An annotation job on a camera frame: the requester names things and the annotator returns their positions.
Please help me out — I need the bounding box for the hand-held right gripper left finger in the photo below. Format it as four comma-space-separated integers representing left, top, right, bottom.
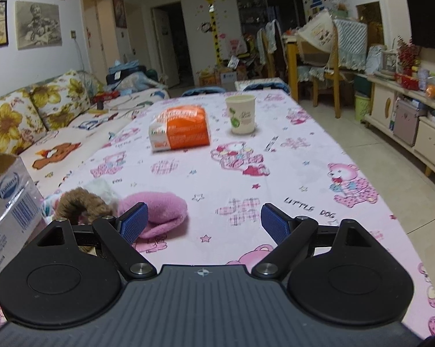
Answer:
35, 202, 157, 281

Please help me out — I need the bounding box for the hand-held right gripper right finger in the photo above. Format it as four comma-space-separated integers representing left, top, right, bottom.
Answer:
251, 203, 377, 280

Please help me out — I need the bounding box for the pink fleece sock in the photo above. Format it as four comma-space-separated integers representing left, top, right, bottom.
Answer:
117, 192, 188, 240

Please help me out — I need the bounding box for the brown furry plush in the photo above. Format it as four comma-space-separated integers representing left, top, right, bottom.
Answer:
55, 187, 114, 225

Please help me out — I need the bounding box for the cardboard box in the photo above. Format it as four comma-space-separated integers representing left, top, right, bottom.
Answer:
0, 154, 48, 311

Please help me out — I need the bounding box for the pink printed tablecloth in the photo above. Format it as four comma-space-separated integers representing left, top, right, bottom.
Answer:
0, 88, 435, 340

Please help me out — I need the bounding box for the orange tissue pack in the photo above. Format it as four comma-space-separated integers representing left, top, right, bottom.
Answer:
149, 105, 211, 152

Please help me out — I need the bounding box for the sofa with cartoon cover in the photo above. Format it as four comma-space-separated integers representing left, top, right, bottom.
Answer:
0, 69, 171, 196

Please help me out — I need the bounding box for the white paper cup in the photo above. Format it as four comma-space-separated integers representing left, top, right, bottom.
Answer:
225, 95, 257, 134

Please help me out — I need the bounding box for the blue padded chair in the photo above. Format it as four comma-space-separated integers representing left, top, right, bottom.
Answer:
181, 86, 227, 97
242, 81, 291, 93

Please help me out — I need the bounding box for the light blue blanket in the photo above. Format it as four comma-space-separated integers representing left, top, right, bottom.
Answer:
111, 72, 167, 95

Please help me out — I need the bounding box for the yellow floral pillow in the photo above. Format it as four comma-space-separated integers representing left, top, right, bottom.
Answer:
0, 87, 46, 157
29, 70, 91, 131
76, 70, 107, 96

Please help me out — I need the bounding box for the green trash bin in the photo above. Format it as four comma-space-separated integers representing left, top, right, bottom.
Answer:
355, 94, 372, 122

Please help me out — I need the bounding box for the black suitcase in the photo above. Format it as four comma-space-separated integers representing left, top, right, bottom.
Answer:
106, 66, 148, 84

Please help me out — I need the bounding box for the blue folded cloth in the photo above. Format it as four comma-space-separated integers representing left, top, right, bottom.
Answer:
109, 62, 146, 75

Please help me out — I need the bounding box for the wooden chair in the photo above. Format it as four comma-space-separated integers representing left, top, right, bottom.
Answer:
296, 25, 368, 118

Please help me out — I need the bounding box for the yellow cardboard carton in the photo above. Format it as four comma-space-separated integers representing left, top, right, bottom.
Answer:
199, 72, 222, 87

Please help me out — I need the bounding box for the wooden dining table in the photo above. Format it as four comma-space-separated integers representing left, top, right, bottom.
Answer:
283, 32, 302, 102

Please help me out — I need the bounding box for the dark green storage box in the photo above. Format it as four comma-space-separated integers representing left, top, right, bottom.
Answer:
355, 74, 373, 98

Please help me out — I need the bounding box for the grey storage case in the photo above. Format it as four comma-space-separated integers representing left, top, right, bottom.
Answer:
393, 97, 421, 147

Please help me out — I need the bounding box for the cream television cabinet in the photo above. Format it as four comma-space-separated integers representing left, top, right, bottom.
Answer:
364, 74, 435, 189

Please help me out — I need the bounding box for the chair with lace cover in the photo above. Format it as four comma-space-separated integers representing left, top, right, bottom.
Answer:
266, 20, 287, 77
256, 28, 272, 77

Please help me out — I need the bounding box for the pink white plastic bag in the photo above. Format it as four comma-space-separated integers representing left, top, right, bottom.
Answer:
228, 38, 247, 57

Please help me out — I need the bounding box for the red gift box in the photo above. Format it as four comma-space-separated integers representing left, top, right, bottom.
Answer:
396, 74, 420, 91

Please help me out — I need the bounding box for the cream embroidered cloth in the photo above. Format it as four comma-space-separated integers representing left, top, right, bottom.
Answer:
298, 10, 340, 53

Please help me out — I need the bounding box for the green quilted chair cover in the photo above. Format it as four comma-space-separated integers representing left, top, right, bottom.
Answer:
333, 20, 369, 70

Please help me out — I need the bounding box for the white framed picture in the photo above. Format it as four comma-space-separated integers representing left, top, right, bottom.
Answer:
382, 51, 399, 75

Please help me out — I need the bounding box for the giraffe height chart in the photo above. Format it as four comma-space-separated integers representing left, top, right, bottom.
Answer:
203, 0, 226, 66

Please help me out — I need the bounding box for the dark glass display cabinet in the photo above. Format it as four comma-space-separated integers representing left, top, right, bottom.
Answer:
235, 0, 305, 46

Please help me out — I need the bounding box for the dark framed portrait picture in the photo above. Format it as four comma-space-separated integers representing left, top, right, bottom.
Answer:
112, 0, 127, 29

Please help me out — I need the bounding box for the red flower arrangement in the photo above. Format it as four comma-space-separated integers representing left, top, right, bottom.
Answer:
397, 36, 423, 70

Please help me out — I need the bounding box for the unframed duck sketch poster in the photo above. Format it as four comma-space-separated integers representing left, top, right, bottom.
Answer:
16, 1, 62, 50

